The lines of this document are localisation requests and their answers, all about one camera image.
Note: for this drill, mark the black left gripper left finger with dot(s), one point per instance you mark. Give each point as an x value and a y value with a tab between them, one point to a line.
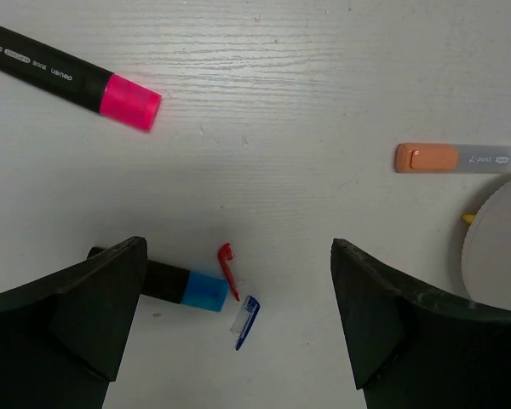
62	337

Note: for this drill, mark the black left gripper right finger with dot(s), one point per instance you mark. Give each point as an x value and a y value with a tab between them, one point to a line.
413	345

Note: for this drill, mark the black highlighter blue cap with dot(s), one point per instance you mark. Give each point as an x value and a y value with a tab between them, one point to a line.
187	287

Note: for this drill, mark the grey highlighter orange cap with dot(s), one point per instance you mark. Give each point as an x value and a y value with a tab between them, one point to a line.
435	158

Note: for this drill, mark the black highlighter pink cap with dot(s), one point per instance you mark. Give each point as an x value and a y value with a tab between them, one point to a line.
78	81

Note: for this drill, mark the white round pen holder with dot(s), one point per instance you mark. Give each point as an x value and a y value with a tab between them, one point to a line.
486	251

